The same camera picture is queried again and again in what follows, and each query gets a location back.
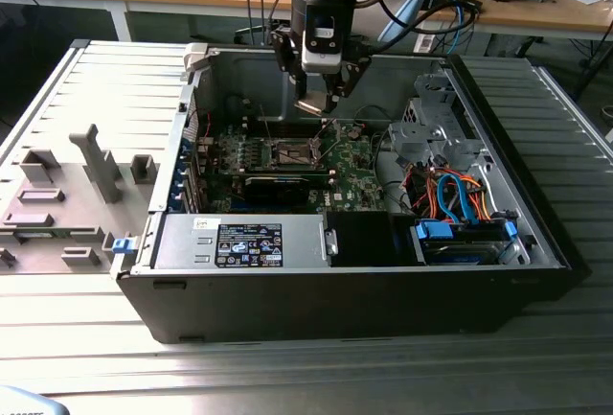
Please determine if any black PC case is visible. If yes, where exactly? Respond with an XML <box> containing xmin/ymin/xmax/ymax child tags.
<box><xmin>116</xmin><ymin>43</ymin><xmax>591</xmax><ymax>345</ymax></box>

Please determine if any silver CPU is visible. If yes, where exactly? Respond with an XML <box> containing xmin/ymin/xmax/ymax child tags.
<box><xmin>294</xmin><ymin>90</ymin><xmax>336</xmax><ymax>117</ymax></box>

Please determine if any pale case release latch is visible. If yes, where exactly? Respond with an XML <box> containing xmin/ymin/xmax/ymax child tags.
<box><xmin>183</xmin><ymin>42</ymin><xmax>213</xmax><ymax>74</ymax></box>

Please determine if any grey power supply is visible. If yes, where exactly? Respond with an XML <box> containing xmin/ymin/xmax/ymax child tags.
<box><xmin>152</xmin><ymin>213</ymin><xmax>330</xmax><ymax>270</ymax></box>

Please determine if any blue hanging cable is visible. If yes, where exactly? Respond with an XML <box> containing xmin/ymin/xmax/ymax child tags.
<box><xmin>445</xmin><ymin>0</ymin><xmax>470</xmax><ymax>51</ymax></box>

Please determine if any pale blue teach pendant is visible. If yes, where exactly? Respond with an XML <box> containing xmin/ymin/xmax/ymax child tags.
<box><xmin>0</xmin><ymin>384</ymin><xmax>66</xmax><ymax>415</ymax></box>

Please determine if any grey parts rack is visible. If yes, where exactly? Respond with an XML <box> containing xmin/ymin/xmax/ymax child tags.
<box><xmin>0</xmin><ymin>122</ymin><xmax>160</xmax><ymax>276</ymax></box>

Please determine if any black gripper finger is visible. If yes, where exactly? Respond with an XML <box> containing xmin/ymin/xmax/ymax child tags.
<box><xmin>270</xmin><ymin>29</ymin><xmax>307</xmax><ymax>100</ymax></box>
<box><xmin>325</xmin><ymin>40</ymin><xmax>373</xmax><ymax>112</ymax></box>

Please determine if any orange wire bundle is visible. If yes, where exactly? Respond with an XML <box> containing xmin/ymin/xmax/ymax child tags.
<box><xmin>406</xmin><ymin>169</ymin><xmax>495</xmax><ymax>222</ymax></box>

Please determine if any hard disk in blue carrier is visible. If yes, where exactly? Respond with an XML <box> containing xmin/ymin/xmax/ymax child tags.
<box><xmin>411</xmin><ymin>217</ymin><xmax>522</xmax><ymax>266</ymax></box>

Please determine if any blue data wire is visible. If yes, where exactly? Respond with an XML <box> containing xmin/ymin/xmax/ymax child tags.
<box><xmin>436</xmin><ymin>173</ymin><xmax>476</xmax><ymax>224</ymax></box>

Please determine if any CPU socket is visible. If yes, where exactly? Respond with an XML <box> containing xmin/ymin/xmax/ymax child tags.
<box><xmin>268</xmin><ymin>136</ymin><xmax>313</xmax><ymax>170</ymax></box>

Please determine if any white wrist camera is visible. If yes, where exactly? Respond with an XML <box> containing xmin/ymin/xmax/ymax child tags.
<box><xmin>301</xmin><ymin>11</ymin><xmax>347</xmax><ymax>75</ymax></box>

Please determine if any grey metal drive cage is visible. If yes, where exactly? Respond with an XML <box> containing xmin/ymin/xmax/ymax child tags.
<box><xmin>386</xmin><ymin>72</ymin><xmax>486</xmax><ymax>173</ymax></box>

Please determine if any green motherboard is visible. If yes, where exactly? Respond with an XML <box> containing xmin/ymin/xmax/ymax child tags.
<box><xmin>203</xmin><ymin>117</ymin><xmax>387</xmax><ymax>215</ymax></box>

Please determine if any blue plastic latch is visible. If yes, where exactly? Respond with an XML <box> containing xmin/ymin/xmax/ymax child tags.
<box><xmin>109</xmin><ymin>236</ymin><xmax>137</xmax><ymax>257</ymax></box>

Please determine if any black graphics card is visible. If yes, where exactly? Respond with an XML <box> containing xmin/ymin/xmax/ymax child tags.
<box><xmin>208</xmin><ymin>165</ymin><xmax>337</xmax><ymax>208</ymax></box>

